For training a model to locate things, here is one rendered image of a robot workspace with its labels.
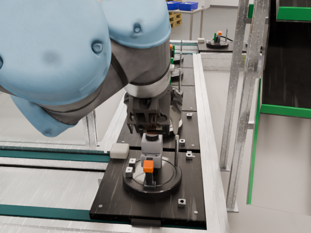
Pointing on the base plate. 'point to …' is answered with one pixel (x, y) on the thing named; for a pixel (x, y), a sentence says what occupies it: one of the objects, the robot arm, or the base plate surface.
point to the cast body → (152, 149)
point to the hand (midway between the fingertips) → (155, 116)
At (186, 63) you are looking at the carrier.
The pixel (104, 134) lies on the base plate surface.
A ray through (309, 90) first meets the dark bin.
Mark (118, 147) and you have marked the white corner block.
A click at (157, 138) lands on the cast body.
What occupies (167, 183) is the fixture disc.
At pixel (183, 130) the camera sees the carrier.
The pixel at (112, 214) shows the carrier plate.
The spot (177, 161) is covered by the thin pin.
